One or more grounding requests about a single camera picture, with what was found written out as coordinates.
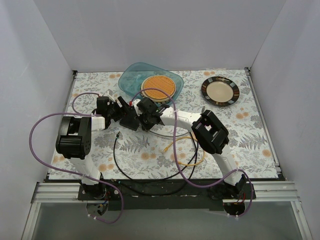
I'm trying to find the grey ethernet cable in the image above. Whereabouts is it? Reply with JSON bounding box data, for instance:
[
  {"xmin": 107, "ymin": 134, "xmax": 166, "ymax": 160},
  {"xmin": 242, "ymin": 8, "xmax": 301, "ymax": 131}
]
[{"xmin": 147, "ymin": 107, "xmax": 207, "ymax": 138}]

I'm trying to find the black network switch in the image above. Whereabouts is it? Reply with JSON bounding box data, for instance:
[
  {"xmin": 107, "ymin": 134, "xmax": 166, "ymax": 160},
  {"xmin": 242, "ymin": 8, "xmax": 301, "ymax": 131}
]
[{"xmin": 119, "ymin": 110, "xmax": 140, "ymax": 131}]

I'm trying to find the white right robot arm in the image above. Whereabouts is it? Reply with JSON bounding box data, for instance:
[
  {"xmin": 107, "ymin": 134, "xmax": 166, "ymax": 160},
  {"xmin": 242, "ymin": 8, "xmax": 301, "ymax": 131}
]
[{"xmin": 130, "ymin": 97, "xmax": 247, "ymax": 199}]

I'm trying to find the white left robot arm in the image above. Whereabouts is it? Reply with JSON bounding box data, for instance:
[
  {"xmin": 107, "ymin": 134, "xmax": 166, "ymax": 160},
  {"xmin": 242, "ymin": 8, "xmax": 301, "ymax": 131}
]
[{"xmin": 55, "ymin": 96, "xmax": 132, "ymax": 200}]

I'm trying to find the teal plastic container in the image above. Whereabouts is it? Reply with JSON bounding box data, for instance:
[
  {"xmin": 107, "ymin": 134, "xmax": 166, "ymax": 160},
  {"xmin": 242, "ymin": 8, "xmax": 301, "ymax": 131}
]
[{"xmin": 118, "ymin": 62, "xmax": 184, "ymax": 105}]

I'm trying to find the orange woven coaster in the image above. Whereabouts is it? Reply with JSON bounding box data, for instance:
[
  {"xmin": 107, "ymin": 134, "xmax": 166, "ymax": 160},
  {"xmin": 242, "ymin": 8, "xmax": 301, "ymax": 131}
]
[{"xmin": 141, "ymin": 75, "xmax": 176, "ymax": 101}]

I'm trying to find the striped cream bowl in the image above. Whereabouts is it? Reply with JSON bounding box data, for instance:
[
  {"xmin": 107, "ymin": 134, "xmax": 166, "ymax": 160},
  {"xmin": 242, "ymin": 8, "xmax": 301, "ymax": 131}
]
[{"xmin": 141, "ymin": 81, "xmax": 176, "ymax": 102}]

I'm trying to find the dark rimmed ceramic plate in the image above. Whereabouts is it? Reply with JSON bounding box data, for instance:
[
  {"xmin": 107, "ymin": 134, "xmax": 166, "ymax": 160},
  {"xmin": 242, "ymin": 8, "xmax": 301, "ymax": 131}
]
[{"xmin": 201, "ymin": 76, "xmax": 240, "ymax": 107}]

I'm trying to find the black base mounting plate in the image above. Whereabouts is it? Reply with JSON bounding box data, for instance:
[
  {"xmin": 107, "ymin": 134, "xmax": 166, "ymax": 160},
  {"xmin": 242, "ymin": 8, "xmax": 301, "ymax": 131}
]
[{"xmin": 77, "ymin": 178, "xmax": 256, "ymax": 211}]

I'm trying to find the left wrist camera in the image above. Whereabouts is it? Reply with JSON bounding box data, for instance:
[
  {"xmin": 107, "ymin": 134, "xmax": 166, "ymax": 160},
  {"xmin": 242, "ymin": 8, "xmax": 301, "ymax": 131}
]
[{"xmin": 103, "ymin": 89, "xmax": 117, "ymax": 102}]

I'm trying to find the yellow ethernet cable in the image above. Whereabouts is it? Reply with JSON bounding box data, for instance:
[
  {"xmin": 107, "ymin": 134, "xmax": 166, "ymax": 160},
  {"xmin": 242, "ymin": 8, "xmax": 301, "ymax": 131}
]
[{"xmin": 161, "ymin": 136, "xmax": 207, "ymax": 167}]

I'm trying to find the black ethernet cable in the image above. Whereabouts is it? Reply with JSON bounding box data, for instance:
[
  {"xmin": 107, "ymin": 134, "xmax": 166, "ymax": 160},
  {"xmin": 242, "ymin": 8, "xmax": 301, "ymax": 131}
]
[
  {"xmin": 119, "ymin": 134, "xmax": 201, "ymax": 196},
  {"xmin": 112, "ymin": 131, "xmax": 201, "ymax": 181}
]

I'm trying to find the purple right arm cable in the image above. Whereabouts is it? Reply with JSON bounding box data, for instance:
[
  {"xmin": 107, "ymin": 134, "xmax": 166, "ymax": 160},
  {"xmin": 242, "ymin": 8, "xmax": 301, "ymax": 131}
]
[{"xmin": 131, "ymin": 89, "xmax": 254, "ymax": 218}]

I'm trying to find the aluminium frame rail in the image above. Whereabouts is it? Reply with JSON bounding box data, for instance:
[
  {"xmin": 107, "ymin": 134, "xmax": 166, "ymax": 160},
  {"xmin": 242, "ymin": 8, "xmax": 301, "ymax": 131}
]
[{"xmin": 22, "ymin": 181, "xmax": 312, "ymax": 240}]

